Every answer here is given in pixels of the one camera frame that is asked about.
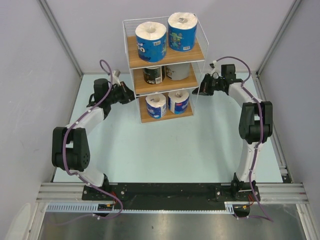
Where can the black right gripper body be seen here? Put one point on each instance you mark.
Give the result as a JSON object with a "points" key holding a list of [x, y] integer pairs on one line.
{"points": [[211, 84]]}

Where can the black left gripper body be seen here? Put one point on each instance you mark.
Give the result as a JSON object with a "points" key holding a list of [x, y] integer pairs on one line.
{"points": [[119, 94]]}

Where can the blue white-striped toilet roll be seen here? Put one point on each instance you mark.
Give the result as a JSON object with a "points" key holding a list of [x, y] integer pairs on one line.
{"points": [[178, 101]]}

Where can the grey toilet roll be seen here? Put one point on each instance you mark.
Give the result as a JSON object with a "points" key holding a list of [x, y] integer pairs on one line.
{"points": [[178, 72]]}

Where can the black-wrapped toilet roll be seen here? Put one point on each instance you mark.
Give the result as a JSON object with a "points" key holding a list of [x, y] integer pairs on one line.
{"points": [[154, 75]]}

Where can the blue cartoon-print toilet roll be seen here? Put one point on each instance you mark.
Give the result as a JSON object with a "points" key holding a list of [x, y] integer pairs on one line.
{"points": [[182, 28]]}

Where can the blue-wrapped toilet roll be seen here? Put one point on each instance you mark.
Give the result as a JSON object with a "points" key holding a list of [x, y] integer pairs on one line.
{"points": [[151, 39]]}

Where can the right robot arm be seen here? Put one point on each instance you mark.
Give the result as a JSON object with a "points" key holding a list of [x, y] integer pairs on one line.
{"points": [[255, 127]]}

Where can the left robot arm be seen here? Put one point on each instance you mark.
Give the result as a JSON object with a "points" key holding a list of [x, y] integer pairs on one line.
{"points": [[70, 145]]}

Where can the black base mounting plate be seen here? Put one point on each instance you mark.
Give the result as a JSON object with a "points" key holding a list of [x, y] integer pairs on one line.
{"points": [[179, 196]]}

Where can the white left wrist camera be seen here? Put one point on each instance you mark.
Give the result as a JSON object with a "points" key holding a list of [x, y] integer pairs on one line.
{"points": [[116, 76]]}

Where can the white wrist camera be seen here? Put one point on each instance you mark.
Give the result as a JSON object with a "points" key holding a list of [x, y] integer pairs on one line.
{"points": [[213, 64], [116, 76]]}

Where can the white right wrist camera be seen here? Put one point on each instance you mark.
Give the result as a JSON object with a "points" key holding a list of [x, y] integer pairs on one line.
{"points": [[213, 64]]}

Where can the white wire wooden shelf rack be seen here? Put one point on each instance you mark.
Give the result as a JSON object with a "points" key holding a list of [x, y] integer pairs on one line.
{"points": [[166, 65]]}

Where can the aluminium frame rail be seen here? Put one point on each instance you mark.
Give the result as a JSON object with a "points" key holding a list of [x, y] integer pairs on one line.
{"points": [[269, 193]]}

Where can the white slotted cable duct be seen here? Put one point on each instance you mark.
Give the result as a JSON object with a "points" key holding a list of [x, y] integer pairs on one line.
{"points": [[99, 208]]}

